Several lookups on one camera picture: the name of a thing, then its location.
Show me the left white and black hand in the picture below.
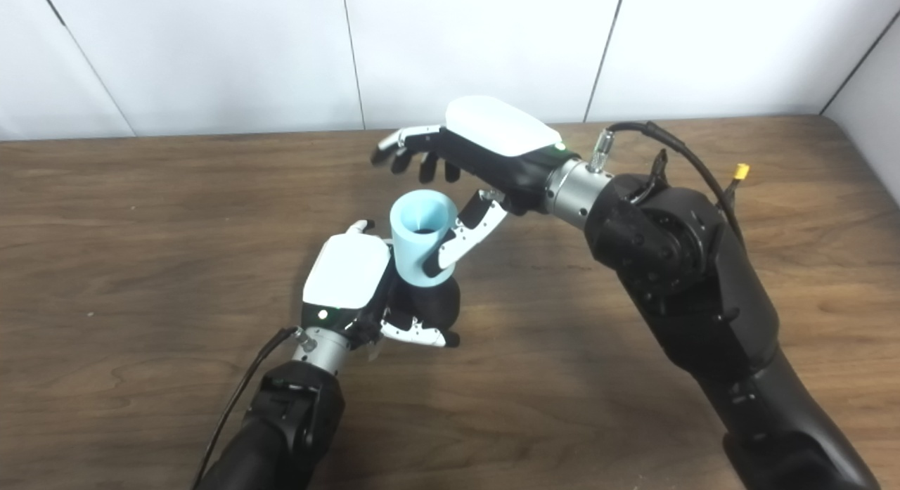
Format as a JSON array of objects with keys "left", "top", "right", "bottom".
[{"left": 302, "top": 220, "right": 461, "bottom": 350}]

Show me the right white and black hand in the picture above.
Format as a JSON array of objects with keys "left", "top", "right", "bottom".
[{"left": 371, "top": 96, "right": 581, "bottom": 278}]

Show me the light-blue hose piece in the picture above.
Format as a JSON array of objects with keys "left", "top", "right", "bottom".
[{"left": 390, "top": 191, "right": 459, "bottom": 288}]

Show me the black flared nozzle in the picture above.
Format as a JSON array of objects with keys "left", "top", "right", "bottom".
[{"left": 387, "top": 276, "right": 462, "bottom": 330}]

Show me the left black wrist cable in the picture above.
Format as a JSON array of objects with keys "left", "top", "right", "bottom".
[{"left": 190, "top": 325, "right": 310, "bottom": 490}]

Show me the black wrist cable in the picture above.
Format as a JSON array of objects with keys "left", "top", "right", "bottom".
[
  {"left": 190, "top": 325, "right": 310, "bottom": 490},
  {"left": 589, "top": 122, "right": 746, "bottom": 245}
]

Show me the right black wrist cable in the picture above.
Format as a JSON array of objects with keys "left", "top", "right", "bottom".
[{"left": 589, "top": 122, "right": 746, "bottom": 245}]

